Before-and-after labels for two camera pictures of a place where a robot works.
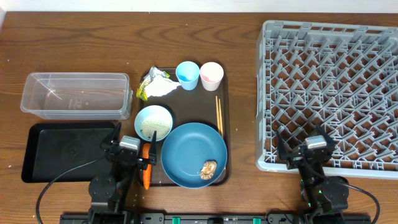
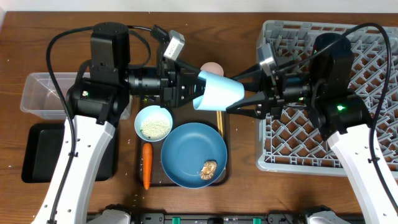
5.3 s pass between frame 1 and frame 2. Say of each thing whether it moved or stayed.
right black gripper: moved
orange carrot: stayed
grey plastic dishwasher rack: stayed
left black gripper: moved
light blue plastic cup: moved
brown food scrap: stayed
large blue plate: stayed
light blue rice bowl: stayed
